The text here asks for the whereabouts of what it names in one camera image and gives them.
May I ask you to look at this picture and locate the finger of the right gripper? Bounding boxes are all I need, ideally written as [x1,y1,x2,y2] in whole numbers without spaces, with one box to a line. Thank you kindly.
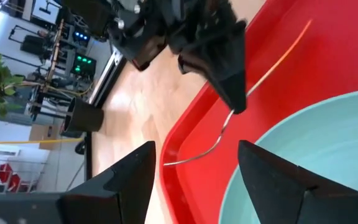
[168,0,245,55]
[177,20,248,115]

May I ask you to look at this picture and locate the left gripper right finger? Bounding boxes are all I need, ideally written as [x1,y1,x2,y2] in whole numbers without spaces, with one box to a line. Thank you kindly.
[237,140,358,224]

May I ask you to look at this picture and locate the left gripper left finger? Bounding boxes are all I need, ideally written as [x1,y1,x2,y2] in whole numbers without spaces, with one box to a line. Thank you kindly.
[57,140,157,224]

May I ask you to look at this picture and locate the metal fork orange handle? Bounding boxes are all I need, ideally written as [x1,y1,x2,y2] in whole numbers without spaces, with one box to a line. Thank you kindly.
[163,19,313,167]

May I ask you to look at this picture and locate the teal round plate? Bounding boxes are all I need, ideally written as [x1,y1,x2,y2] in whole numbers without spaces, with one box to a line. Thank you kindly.
[218,88,358,224]

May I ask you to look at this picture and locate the red plastic tray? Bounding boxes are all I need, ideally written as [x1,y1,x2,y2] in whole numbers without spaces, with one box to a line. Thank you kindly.
[159,0,358,224]

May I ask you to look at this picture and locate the black device green lights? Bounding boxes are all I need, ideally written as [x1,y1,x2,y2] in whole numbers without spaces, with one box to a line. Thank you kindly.
[70,52,98,79]

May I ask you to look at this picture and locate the black metal table frame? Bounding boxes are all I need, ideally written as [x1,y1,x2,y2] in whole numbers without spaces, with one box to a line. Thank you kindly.
[83,49,129,182]

